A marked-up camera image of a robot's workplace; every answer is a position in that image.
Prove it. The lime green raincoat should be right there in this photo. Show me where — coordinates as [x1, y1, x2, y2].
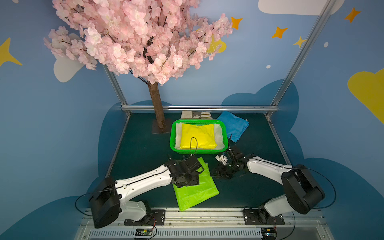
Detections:
[173, 157, 220, 212]

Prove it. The aluminium frame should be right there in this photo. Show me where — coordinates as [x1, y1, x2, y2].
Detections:
[82, 1, 336, 239]

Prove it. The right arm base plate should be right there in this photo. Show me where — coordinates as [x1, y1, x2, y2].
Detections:
[243, 208, 285, 226]

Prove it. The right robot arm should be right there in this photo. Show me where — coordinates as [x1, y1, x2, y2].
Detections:
[214, 146, 326, 223]

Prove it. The left circuit board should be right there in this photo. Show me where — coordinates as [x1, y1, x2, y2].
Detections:
[135, 229, 155, 238]

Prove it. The circuit board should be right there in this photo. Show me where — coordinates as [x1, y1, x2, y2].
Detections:
[135, 229, 155, 238]
[261, 228, 277, 240]

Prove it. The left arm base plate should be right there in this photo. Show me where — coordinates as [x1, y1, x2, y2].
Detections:
[124, 210, 166, 227]

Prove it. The white raincoat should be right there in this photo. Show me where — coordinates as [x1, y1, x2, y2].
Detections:
[173, 123, 226, 151]

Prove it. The beige work glove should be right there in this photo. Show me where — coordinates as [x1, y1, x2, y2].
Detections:
[181, 111, 213, 120]

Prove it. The green plastic basket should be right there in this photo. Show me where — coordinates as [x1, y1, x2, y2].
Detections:
[170, 119, 229, 155]

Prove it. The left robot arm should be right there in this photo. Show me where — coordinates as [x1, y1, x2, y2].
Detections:
[89, 156, 205, 229]

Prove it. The right circuit board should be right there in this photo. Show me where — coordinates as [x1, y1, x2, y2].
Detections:
[261, 228, 277, 240]

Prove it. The blue raincoat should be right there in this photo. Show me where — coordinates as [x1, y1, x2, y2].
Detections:
[217, 111, 249, 143]

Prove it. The yellow-green raincoat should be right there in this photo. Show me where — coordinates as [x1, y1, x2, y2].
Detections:
[180, 124, 218, 150]

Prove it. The pink cherry blossom tree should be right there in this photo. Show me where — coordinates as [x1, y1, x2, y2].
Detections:
[44, 0, 234, 129]

